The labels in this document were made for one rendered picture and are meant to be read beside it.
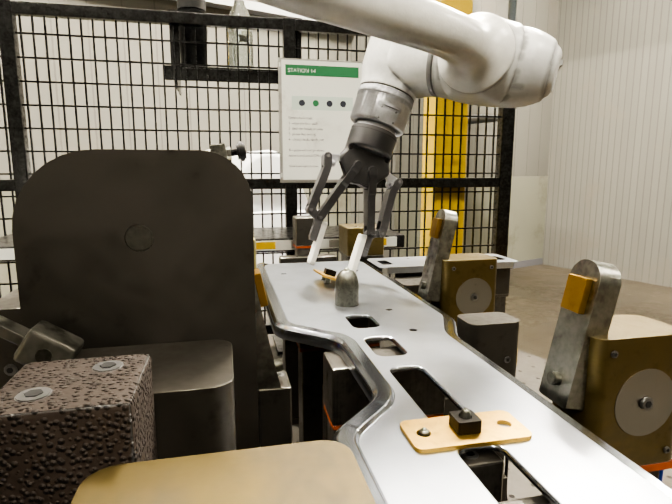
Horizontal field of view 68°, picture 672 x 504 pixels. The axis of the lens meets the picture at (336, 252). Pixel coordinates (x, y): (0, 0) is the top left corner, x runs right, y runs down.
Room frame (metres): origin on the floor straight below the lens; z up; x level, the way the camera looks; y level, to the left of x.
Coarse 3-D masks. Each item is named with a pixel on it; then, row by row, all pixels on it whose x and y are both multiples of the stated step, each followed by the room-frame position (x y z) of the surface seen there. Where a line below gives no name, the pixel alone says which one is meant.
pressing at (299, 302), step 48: (288, 288) 0.74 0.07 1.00; (384, 288) 0.74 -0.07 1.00; (288, 336) 0.54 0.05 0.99; (336, 336) 0.51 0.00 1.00; (384, 336) 0.52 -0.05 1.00; (432, 336) 0.52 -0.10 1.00; (384, 384) 0.39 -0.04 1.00; (480, 384) 0.40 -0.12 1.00; (336, 432) 0.32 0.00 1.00; (384, 432) 0.32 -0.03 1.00; (576, 432) 0.32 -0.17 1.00; (384, 480) 0.26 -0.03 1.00; (432, 480) 0.26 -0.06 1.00; (576, 480) 0.26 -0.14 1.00; (624, 480) 0.26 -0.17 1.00
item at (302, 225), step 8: (296, 216) 1.06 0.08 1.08; (304, 216) 1.06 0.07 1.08; (296, 224) 1.03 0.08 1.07; (304, 224) 1.04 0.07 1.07; (296, 232) 1.03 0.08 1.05; (304, 232) 1.04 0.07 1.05; (296, 240) 1.03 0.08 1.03; (304, 240) 1.04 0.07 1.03; (296, 248) 1.03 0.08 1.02; (304, 248) 1.04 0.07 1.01
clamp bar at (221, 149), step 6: (216, 144) 0.72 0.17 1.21; (222, 144) 0.72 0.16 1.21; (240, 144) 0.73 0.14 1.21; (210, 150) 0.72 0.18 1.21; (216, 150) 0.72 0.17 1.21; (222, 150) 0.72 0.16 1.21; (228, 150) 0.73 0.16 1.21; (234, 150) 0.74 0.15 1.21; (240, 150) 0.73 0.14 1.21; (228, 156) 0.73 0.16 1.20; (240, 156) 0.73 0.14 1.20; (246, 156) 0.74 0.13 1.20
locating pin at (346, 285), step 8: (344, 272) 0.64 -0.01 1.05; (352, 272) 0.64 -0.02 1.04; (336, 280) 0.65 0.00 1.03; (344, 280) 0.64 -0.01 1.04; (352, 280) 0.64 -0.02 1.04; (336, 288) 0.64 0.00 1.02; (344, 288) 0.63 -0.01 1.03; (352, 288) 0.64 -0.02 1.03; (336, 296) 0.64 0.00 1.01; (344, 296) 0.63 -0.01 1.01; (352, 296) 0.64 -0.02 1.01; (336, 304) 0.64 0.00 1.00; (344, 304) 0.63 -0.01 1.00; (352, 304) 0.64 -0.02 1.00
